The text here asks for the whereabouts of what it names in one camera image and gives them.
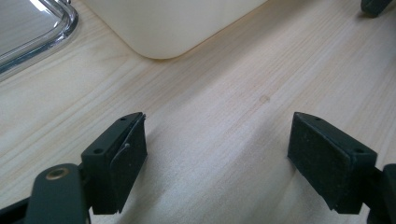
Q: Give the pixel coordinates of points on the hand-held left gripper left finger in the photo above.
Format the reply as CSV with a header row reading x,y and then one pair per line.
x,y
121,165

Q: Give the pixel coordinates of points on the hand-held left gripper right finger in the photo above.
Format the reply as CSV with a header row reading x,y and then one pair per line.
x,y
323,158

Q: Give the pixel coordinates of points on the cream divided storage box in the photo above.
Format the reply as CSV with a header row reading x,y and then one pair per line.
x,y
168,25

